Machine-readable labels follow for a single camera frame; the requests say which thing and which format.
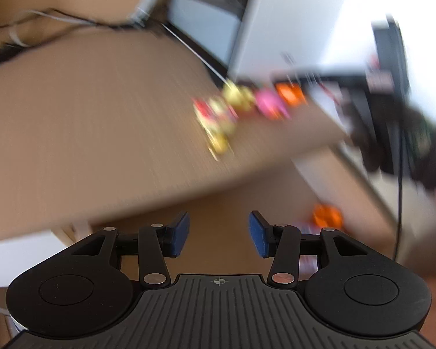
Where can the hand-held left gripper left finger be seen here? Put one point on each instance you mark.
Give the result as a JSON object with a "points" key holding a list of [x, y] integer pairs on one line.
{"points": [[180, 234]]}

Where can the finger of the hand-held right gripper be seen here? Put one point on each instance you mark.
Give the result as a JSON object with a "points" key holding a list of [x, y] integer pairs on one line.
{"points": [[334, 78]]}

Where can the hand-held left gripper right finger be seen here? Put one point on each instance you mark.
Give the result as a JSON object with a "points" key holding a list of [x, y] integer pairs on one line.
{"points": [[258, 234]]}

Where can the wide white desk drawer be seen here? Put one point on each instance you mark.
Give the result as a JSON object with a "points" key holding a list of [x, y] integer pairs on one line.
{"points": [[221, 207]]}

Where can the pink toy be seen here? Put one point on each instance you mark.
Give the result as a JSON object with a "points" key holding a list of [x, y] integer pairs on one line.
{"points": [[270, 103]]}

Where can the white orange plush toy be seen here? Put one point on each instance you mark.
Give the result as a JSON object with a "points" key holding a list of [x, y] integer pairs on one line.
{"points": [[327, 217]]}

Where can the gold toy figure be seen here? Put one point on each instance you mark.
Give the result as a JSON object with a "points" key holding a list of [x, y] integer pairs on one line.
{"points": [[220, 143]]}

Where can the red yellow toy figure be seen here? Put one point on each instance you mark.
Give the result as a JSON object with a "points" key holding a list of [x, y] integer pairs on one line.
{"points": [[210, 112]]}

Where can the white computer case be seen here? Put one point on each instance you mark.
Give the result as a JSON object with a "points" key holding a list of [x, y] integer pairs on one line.
{"points": [[287, 18]]}

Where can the narrow white desk drawer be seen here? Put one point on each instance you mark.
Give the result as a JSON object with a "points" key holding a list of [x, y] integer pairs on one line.
{"points": [[14, 261]]}

